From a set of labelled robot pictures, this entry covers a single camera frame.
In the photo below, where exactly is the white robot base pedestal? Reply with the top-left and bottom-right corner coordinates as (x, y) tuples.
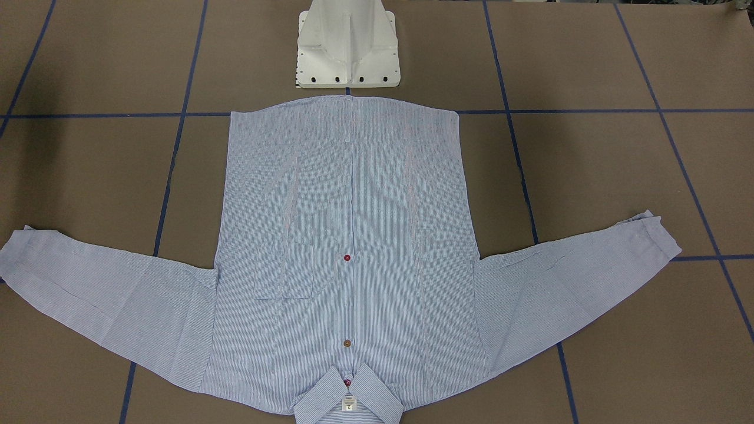
(295, 1), (401, 89)

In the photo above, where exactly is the blue striped button shirt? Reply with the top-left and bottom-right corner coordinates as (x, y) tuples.
(2, 95), (681, 423)

